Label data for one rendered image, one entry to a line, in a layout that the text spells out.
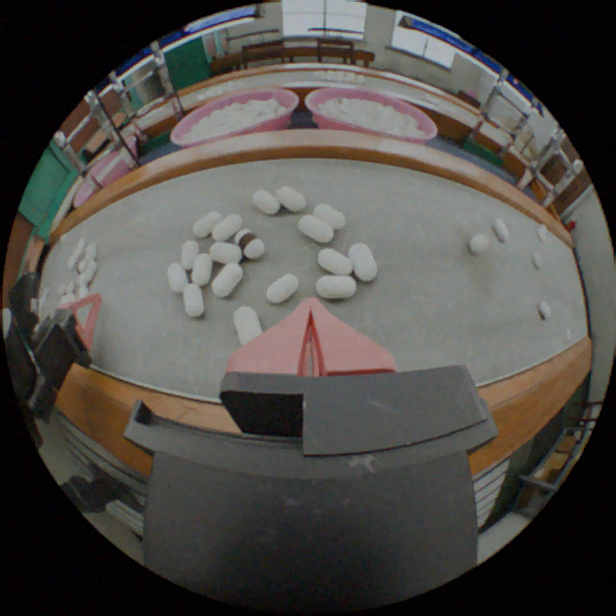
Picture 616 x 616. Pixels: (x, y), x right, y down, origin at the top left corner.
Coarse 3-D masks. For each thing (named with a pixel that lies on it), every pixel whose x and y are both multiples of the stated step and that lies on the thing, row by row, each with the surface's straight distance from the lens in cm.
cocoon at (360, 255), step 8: (352, 248) 21; (360, 248) 21; (368, 248) 21; (352, 256) 21; (360, 256) 20; (368, 256) 20; (352, 264) 21; (360, 264) 20; (368, 264) 20; (360, 272) 20; (368, 272) 20; (376, 272) 21; (368, 280) 20
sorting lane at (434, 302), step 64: (192, 192) 33; (320, 192) 27; (384, 192) 29; (448, 192) 36; (64, 256) 66; (128, 256) 34; (384, 256) 23; (448, 256) 28; (512, 256) 40; (128, 320) 30; (192, 320) 23; (384, 320) 21; (448, 320) 25; (512, 320) 34; (576, 320) 74; (192, 384) 23
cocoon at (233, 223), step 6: (228, 216) 24; (234, 216) 24; (222, 222) 24; (228, 222) 24; (234, 222) 24; (240, 222) 24; (216, 228) 24; (222, 228) 23; (228, 228) 23; (234, 228) 24; (240, 228) 24; (216, 234) 24; (222, 234) 23; (228, 234) 24; (216, 240) 24; (222, 240) 24
